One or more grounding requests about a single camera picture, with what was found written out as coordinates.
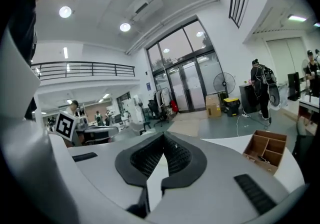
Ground black cable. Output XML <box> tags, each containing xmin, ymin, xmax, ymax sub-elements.
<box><xmin>248</xmin><ymin>115</ymin><xmax>273</xmax><ymax>129</ymax></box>

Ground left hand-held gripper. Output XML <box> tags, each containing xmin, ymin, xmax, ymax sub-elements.
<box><xmin>54</xmin><ymin>109</ymin><xmax>120</xmax><ymax>144</ymax></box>

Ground person's black clothing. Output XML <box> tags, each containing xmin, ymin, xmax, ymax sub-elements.
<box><xmin>7</xmin><ymin>0</ymin><xmax>38</xmax><ymax>62</ymax></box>

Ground brown floor mat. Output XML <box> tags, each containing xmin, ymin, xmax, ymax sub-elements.
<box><xmin>174</xmin><ymin>110</ymin><xmax>208</xmax><ymax>121</ymax></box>
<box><xmin>166</xmin><ymin>117</ymin><xmax>201</xmax><ymax>138</ymax></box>

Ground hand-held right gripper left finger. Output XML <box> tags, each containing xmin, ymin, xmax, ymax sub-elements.
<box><xmin>66</xmin><ymin>131</ymin><xmax>166</xmax><ymax>219</ymax></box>

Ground wooden side table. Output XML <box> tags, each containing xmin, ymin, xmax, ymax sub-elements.
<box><xmin>296</xmin><ymin>97</ymin><xmax>320</xmax><ymax>137</ymax></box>

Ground wooden organizer box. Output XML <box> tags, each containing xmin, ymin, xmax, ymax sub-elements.
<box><xmin>241</xmin><ymin>129</ymin><xmax>288</xmax><ymax>176</ymax></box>

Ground clothes rack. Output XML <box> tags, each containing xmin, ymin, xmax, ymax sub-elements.
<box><xmin>152</xmin><ymin>87</ymin><xmax>173</xmax><ymax>116</ymax></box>

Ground white ceiling air conditioner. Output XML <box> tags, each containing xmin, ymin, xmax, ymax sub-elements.
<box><xmin>126</xmin><ymin>0</ymin><xmax>169</xmax><ymax>23</ymax></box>

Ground white floor fan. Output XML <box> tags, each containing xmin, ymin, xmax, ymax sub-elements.
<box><xmin>268</xmin><ymin>84</ymin><xmax>285</xmax><ymax>112</ymax></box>

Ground cardboard box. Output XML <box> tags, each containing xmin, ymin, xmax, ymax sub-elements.
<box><xmin>205</xmin><ymin>94</ymin><xmax>223</xmax><ymax>119</ymax></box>

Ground black speaker box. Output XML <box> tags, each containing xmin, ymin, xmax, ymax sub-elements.
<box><xmin>287</xmin><ymin>71</ymin><xmax>302</xmax><ymax>101</ymax></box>

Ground glass entrance door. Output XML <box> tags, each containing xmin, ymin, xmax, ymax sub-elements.
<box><xmin>145</xmin><ymin>19</ymin><xmax>227</xmax><ymax>114</ymax></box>

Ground white cable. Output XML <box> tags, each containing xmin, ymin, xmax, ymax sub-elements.
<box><xmin>235</xmin><ymin>114</ymin><xmax>247</xmax><ymax>138</ymax></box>

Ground black cabinet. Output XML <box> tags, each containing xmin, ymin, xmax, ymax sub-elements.
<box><xmin>239</xmin><ymin>84</ymin><xmax>262</xmax><ymax>114</ymax></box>

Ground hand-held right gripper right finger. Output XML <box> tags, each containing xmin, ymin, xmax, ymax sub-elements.
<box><xmin>149</xmin><ymin>131</ymin><xmax>291</xmax><ymax>224</ymax></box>

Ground black yellow toolbox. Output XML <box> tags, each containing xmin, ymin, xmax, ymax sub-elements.
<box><xmin>223</xmin><ymin>97</ymin><xmax>241</xmax><ymax>117</ymax></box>

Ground red bag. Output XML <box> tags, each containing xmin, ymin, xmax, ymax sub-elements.
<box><xmin>169</xmin><ymin>100</ymin><xmax>180</xmax><ymax>114</ymax></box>

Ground white chair black legs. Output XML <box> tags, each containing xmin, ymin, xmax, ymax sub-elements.
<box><xmin>124</xmin><ymin>120</ymin><xmax>151</xmax><ymax>136</ymax></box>

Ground white ceiling pipes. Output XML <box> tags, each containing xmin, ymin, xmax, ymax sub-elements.
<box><xmin>124</xmin><ymin>0</ymin><xmax>221</xmax><ymax>56</ymax></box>

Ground black standing fan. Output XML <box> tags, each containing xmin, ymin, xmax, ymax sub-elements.
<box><xmin>212</xmin><ymin>71</ymin><xmax>237</xmax><ymax>100</ymax></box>
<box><xmin>136</xmin><ymin>102</ymin><xmax>151</xmax><ymax>130</ymax></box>

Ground black office chair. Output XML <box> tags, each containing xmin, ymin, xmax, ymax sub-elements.
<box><xmin>147</xmin><ymin>99</ymin><xmax>169</xmax><ymax>128</ymax></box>

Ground white standing fan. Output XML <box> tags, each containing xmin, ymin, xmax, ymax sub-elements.
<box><xmin>300</xmin><ymin>59</ymin><xmax>312</xmax><ymax>99</ymax></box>

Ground white storage cabinet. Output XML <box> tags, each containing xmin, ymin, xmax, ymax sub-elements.
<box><xmin>126</xmin><ymin>94</ymin><xmax>139</xmax><ymax>124</ymax></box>

